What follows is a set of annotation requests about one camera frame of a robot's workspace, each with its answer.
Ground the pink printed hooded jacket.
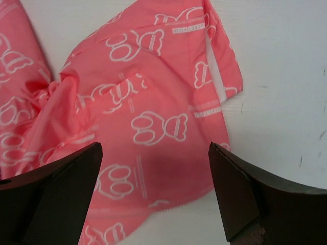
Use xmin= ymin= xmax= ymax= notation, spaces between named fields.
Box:
xmin=1 ymin=1 xmax=243 ymax=244

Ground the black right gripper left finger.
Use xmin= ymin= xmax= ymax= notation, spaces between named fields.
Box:
xmin=1 ymin=142 xmax=103 ymax=245

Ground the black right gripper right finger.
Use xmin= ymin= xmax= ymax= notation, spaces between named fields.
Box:
xmin=208 ymin=143 xmax=326 ymax=244

